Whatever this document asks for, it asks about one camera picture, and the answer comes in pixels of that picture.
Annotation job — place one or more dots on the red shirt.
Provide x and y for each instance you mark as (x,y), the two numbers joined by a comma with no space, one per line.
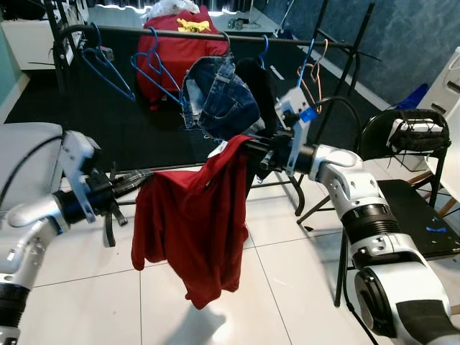
(194,223)

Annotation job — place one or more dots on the blue plastic hanger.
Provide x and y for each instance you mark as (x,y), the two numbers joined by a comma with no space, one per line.
(266,43)
(158,81)
(108,75)

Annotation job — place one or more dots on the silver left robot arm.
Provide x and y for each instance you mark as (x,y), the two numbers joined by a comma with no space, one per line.
(32,215)

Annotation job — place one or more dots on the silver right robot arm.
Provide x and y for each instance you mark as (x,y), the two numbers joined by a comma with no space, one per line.
(345,180)

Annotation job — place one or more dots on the thin blue hanger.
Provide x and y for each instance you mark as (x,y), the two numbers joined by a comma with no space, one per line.
(307,61)

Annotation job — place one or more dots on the blue denim shorts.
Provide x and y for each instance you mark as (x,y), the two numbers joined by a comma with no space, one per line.
(219,100)

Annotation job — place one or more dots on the grey padded bench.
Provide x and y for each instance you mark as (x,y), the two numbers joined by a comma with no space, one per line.
(18,136)

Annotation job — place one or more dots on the black metal clothes rack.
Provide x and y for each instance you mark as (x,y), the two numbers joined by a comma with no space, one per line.
(287,42)

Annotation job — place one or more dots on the small grey box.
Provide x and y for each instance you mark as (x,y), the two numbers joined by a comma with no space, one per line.
(106,54)

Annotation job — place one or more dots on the black folding chair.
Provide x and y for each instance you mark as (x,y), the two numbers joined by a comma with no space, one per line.
(417,215)

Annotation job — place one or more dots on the white and black device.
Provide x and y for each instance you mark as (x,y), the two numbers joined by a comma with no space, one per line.
(413,133)

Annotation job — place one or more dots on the yellow cloth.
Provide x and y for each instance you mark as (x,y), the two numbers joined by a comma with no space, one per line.
(192,26)

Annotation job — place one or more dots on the white cabinet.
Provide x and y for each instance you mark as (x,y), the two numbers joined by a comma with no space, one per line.
(29,47)

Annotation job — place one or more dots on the white plastic bag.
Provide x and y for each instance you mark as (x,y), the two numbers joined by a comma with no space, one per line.
(169,7)

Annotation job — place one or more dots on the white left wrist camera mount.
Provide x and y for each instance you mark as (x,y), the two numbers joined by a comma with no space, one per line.
(75,154)

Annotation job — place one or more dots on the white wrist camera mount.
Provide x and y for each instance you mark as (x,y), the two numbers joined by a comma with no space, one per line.
(291,104)
(75,154)

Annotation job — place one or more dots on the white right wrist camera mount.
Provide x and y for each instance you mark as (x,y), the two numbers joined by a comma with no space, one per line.
(291,104)

